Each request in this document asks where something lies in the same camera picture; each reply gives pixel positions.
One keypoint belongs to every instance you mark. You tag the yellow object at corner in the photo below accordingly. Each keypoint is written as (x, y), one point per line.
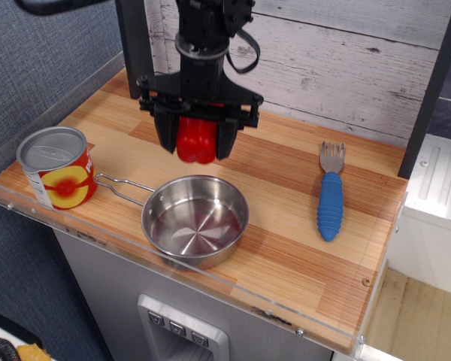
(32, 352)

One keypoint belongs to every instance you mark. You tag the small stainless steel pan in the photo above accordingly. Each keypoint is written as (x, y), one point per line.
(197, 220)

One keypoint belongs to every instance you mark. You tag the grey toy fridge cabinet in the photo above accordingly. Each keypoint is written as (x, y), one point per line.
(111, 285)

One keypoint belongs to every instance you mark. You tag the dark grey post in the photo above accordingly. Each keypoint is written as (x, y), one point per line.
(135, 38)
(432, 93)

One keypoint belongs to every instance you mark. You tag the red toy bell pepper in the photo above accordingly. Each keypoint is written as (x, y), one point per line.
(196, 139)

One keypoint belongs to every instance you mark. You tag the orange toy food can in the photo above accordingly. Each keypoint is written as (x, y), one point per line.
(58, 165)

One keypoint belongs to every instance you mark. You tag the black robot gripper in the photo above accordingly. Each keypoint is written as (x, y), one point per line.
(200, 90)

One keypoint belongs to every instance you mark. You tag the silver dispenser button panel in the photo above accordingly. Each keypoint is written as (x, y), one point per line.
(173, 334)

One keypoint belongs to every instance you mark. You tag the dark grey left post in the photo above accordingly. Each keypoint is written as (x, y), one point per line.
(135, 38)

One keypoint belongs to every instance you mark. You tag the blue handled toy fork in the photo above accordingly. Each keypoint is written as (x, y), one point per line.
(330, 209)

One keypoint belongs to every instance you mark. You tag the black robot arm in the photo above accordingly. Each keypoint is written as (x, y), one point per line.
(206, 28)

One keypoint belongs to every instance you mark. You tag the white toy sink counter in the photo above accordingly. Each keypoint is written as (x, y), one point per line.
(420, 245)

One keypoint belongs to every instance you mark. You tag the dark grey right post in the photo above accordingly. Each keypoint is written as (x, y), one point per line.
(432, 93)

